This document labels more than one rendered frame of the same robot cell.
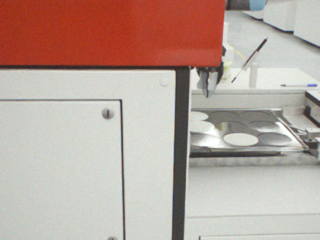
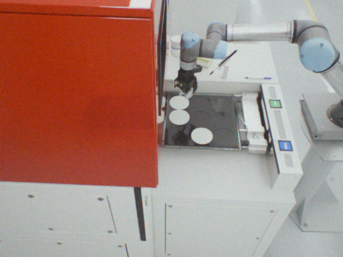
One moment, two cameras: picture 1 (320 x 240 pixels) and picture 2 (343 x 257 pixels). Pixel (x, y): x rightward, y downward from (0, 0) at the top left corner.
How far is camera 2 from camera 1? 77 cm
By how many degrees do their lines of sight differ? 27
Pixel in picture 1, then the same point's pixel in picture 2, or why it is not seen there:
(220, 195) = (181, 179)
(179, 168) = (140, 215)
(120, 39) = (102, 178)
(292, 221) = (217, 201)
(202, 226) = (166, 199)
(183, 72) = (137, 190)
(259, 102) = (228, 88)
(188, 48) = (139, 182)
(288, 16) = not seen: outside the picture
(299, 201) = (224, 188)
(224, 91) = (203, 81)
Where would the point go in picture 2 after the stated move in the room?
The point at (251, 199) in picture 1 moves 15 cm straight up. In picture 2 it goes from (198, 183) to (200, 165)
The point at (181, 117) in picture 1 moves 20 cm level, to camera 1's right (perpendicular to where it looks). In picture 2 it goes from (138, 202) to (200, 210)
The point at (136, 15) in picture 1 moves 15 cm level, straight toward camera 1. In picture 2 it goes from (109, 172) to (99, 221)
